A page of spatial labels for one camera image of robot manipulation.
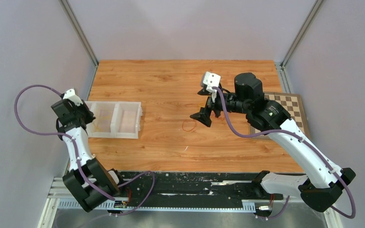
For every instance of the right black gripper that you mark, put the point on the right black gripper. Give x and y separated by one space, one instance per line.
203 116

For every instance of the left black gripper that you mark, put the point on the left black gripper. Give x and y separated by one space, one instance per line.
90 115

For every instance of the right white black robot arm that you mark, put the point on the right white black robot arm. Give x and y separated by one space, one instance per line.
323 181

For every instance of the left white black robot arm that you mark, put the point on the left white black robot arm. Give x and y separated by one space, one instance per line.
87 180

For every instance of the white plastic two-compartment bin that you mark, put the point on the white plastic two-compartment bin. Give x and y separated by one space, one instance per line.
115 119

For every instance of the wooden chessboard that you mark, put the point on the wooden chessboard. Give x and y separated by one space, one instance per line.
294 105

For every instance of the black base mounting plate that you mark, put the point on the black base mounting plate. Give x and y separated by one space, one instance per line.
193 190

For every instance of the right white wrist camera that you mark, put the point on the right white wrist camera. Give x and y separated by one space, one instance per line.
212 80

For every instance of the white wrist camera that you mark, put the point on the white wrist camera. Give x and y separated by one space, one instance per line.
72 96
212 80

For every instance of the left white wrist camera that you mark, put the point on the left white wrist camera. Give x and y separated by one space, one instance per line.
72 96

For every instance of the aluminium frame rail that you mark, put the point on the aluminium frame rail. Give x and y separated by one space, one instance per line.
195 189

